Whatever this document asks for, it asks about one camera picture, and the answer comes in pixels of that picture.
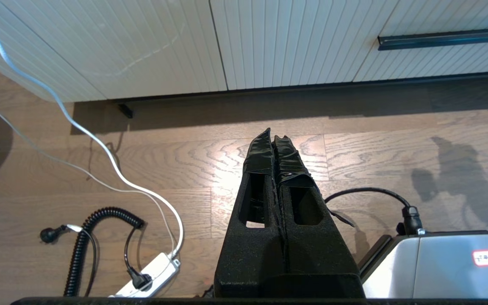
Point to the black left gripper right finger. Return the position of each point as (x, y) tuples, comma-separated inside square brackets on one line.
[(316, 254)]

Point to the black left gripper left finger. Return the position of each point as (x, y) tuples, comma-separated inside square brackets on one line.
[(248, 254)]

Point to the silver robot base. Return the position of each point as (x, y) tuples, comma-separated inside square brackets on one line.
[(447, 267)]

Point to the cream TV cabinet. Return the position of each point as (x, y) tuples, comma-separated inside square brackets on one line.
[(142, 42)]

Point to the white power strip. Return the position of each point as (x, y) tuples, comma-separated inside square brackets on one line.
[(159, 267)]

